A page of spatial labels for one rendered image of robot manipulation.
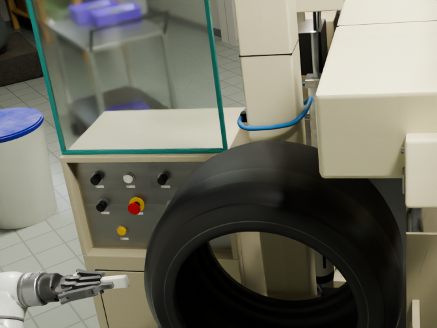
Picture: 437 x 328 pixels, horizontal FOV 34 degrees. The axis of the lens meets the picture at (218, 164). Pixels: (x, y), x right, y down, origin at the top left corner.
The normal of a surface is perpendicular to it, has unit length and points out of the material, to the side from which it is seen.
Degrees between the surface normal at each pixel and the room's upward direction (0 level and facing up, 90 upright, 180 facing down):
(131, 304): 90
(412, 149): 72
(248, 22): 90
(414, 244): 90
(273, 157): 4
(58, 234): 0
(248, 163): 5
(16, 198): 94
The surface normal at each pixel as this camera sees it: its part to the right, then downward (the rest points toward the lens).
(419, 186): -0.25, 0.14
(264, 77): -0.22, 0.44
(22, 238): -0.12, -0.90
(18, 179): 0.43, 0.40
